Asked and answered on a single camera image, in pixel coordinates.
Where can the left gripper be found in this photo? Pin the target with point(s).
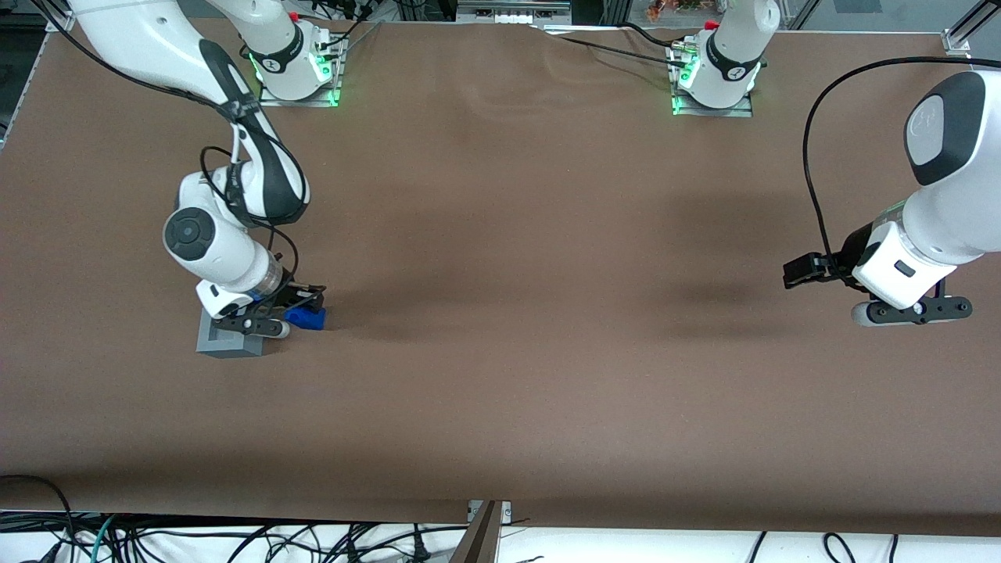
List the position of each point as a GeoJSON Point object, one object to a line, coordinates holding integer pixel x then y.
{"type": "Point", "coordinates": [855, 249]}

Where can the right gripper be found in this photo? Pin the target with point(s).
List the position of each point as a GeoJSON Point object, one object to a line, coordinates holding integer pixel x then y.
{"type": "Point", "coordinates": [291, 295]}

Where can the blue plastic part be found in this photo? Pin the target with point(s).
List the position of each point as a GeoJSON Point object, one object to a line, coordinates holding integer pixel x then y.
{"type": "Point", "coordinates": [306, 318]}

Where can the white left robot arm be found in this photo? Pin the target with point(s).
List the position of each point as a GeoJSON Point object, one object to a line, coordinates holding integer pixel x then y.
{"type": "Point", "coordinates": [962, 195]}

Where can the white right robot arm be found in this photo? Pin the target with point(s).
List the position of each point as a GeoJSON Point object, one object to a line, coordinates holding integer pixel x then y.
{"type": "Point", "coordinates": [141, 31]}

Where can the gray square base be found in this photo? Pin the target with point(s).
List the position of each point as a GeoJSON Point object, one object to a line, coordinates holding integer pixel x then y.
{"type": "Point", "coordinates": [227, 348]}

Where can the brown table cover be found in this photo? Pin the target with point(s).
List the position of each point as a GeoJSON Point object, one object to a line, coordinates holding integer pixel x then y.
{"type": "Point", "coordinates": [500, 313]}

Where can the dark angled beam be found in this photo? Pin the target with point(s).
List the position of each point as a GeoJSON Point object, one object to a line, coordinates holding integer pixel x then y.
{"type": "Point", "coordinates": [478, 543]}

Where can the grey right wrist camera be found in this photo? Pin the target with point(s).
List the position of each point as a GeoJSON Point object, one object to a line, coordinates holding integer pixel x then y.
{"type": "Point", "coordinates": [250, 324]}

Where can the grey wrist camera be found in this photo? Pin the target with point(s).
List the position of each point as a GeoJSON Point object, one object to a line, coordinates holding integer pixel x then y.
{"type": "Point", "coordinates": [250, 324]}
{"type": "Point", "coordinates": [915, 310]}

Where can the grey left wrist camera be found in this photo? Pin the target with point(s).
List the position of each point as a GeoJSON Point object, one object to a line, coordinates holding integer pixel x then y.
{"type": "Point", "coordinates": [915, 310]}

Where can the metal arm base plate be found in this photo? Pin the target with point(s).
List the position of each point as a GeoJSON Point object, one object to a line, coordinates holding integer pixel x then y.
{"type": "Point", "coordinates": [332, 95]}
{"type": "Point", "coordinates": [741, 112]}

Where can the metal corner bracket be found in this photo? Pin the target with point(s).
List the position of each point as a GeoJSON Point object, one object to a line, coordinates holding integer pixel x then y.
{"type": "Point", "coordinates": [61, 22]}
{"type": "Point", "coordinates": [956, 43]}

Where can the metal edge bracket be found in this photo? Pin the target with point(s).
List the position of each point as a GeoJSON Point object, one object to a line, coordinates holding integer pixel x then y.
{"type": "Point", "coordinates": [504, 510]}

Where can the aluminium frame rail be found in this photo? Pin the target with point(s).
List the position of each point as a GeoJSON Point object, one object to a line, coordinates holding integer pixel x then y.
{"type": "Point", "coordinates": [512, 9]}

